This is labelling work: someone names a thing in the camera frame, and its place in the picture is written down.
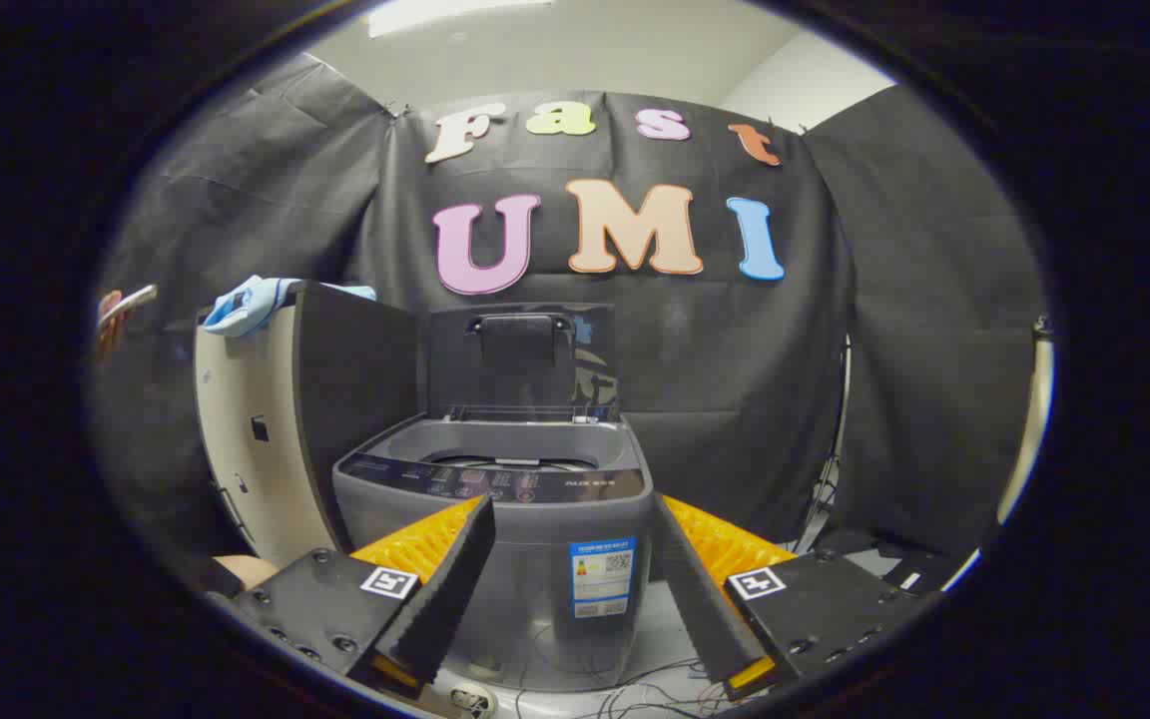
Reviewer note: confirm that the grey washing machine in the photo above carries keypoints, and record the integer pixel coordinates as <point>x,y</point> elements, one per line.
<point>535,569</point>

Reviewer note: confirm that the black light stand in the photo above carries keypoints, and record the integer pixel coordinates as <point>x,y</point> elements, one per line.
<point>840,439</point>

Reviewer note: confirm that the black backdrop cloth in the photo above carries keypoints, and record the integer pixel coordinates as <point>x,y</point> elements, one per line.
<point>735,350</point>

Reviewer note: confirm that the white pole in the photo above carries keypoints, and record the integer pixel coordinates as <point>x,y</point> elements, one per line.
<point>1029,439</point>

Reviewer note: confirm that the light blue garment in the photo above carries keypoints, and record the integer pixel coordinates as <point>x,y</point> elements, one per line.
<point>248,305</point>

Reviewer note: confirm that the pale curved object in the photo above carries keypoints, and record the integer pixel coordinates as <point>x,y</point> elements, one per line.
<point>126,305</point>

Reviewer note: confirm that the dark washing machine lid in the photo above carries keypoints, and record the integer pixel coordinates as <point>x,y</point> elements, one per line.
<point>520,364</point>

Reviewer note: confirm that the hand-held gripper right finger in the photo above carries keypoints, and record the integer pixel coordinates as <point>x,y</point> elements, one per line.
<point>700,599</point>

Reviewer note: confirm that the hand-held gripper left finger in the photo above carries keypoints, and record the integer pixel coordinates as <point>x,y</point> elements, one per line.
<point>450,589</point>

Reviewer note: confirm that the black floor case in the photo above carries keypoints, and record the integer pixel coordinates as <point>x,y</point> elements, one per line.
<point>894,569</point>

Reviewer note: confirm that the white cabinet with black sides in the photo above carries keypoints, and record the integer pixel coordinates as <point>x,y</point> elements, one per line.
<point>271,469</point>

